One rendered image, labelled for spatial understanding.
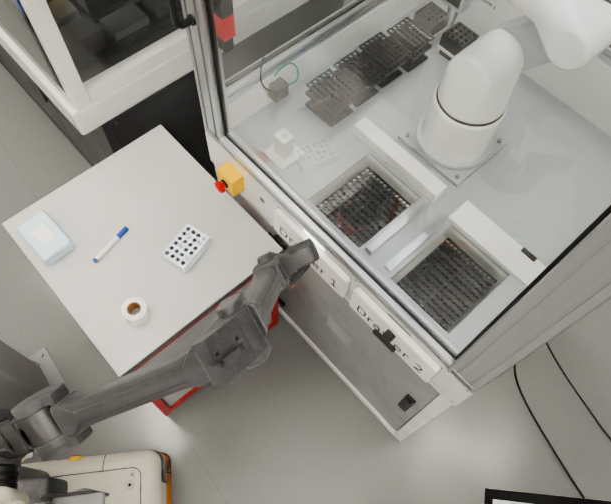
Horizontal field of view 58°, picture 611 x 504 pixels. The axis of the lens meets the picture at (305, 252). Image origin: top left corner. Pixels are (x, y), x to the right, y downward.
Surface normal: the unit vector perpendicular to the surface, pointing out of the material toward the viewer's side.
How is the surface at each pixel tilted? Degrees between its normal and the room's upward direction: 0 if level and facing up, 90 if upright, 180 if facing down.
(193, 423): 1
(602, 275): 90
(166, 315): 0
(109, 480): 0
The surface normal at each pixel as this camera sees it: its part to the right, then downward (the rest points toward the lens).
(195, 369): -0.24, 0.29
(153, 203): 0.04, -0.44
